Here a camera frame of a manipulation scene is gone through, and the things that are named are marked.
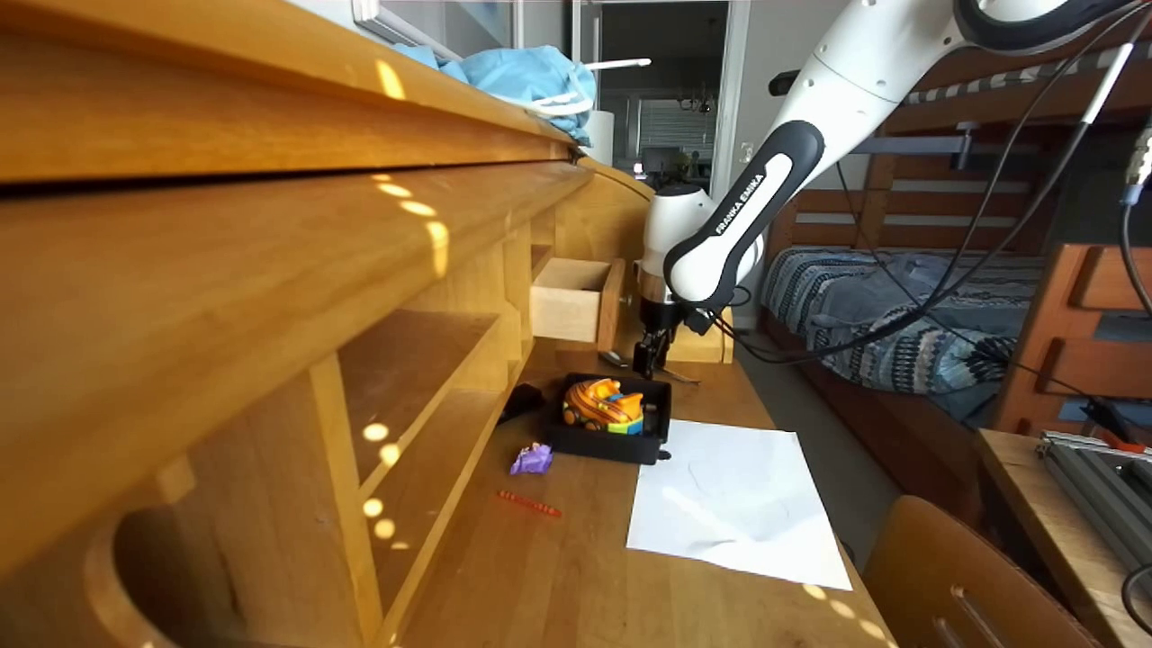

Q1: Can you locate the striped bed mattress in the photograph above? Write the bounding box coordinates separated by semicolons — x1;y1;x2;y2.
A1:
760;245;1039;425

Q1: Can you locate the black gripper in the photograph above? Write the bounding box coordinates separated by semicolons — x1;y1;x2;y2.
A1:
635;302;713;373

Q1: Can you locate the blue crumpled cloth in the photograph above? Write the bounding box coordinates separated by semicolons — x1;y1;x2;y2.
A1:
401;43;599;145

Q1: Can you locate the white paper sheet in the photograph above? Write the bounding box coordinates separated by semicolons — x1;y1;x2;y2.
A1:
625;416;850;590

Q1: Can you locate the wooden chair back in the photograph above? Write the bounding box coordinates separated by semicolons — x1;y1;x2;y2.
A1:
865;498;1102;648

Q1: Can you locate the small purple object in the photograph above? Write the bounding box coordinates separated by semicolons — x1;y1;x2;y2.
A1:
510;444;553;474

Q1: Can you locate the wooden desk hutch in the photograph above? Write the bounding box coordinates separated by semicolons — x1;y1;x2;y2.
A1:
0;0;650;648

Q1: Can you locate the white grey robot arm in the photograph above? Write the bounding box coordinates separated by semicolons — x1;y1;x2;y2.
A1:
635;0;1138;373

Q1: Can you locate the aluminium rail frame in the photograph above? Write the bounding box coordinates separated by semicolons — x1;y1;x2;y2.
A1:
1039;431;1152;567

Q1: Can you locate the black plastic tray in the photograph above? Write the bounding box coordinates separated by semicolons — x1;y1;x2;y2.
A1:
544;373;668;463

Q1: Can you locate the small wooden drawer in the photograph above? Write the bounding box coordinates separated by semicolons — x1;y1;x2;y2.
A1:
528;260;625;349

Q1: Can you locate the orange toy in tray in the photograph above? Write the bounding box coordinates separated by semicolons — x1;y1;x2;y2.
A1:
562;379;646;434

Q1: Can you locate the wooden bunk bed frame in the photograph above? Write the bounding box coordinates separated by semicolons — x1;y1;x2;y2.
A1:
788;38;1138;431

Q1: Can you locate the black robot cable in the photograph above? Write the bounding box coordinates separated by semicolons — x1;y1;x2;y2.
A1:
716;0;1152;371

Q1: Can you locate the white rod on hutch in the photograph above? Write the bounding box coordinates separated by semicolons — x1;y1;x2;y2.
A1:
584;59;650;73

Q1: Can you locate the red pencil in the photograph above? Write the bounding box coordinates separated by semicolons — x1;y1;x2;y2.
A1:
498;489;562;518

